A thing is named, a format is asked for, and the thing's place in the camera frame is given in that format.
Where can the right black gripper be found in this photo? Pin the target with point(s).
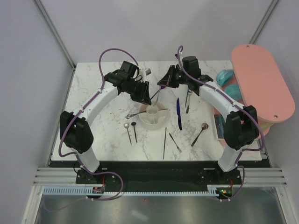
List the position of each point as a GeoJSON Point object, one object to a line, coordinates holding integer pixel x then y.
{"type": "Point", "coordinates": [167, 79]}

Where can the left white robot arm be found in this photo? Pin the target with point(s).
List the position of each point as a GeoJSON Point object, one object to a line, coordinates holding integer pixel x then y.
{"type": "Point", "coordinates": [75, 131]}

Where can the white slotted cable duct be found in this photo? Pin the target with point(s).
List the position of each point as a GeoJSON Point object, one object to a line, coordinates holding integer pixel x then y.
{"type": "Point", "coordinates": [93, 191]}

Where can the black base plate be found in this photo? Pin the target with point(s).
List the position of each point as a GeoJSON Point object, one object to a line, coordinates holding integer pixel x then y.
{"type": "Point", "coordinates": [153, 172]}

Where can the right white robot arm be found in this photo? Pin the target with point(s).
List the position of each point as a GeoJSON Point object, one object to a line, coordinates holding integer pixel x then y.
{"type": "Point", "coordinates": [241, 126]}

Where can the pink oval shelf top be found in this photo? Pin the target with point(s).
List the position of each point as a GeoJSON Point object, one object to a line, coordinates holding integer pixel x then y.
{"type": "Point", "coordinates": [261, 83]}

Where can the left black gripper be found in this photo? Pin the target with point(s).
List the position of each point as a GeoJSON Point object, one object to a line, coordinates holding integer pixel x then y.
{"type": "Point", "coordinates": [144, 96]}

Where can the white round divided container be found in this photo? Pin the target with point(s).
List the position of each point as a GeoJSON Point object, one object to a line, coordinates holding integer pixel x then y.
{"type": "Point", "coordinates": [153, 119]}

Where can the black small spoon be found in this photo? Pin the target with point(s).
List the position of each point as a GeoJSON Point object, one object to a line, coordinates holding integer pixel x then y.
{"type": "Point", "coordinates": [133, 124]}

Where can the dark chopstick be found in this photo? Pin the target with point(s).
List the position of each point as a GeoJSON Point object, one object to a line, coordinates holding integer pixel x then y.
{"type": "Point", "coordinates": [164, 146]}

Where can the copper bowl dark spoon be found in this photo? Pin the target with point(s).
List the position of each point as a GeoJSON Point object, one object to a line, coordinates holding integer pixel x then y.
{"type": "Point", "coordinates": [204, 126]}

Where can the blue plastic knife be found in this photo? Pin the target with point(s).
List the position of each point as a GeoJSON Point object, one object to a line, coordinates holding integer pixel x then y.
{"type": "Point", "coordinates": [178, 114]}

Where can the silver small spoon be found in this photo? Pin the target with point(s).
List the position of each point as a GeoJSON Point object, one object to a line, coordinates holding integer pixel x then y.
{"type": "Point", "coordinates": [127, 125]}

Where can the purple long-handled spoon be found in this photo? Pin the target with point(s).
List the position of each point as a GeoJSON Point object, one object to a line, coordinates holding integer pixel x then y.
{"type": "Point", "coordinates": [154, 94]}

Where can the small dark two-prong fork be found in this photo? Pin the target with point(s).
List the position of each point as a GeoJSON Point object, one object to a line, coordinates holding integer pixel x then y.
{"type": "Point", "coordinates": [178, 148]}

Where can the teal handled silver fork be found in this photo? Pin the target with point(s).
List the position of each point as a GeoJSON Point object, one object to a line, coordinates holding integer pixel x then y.
{"type": "Point", "coordinates": [189, 93]}

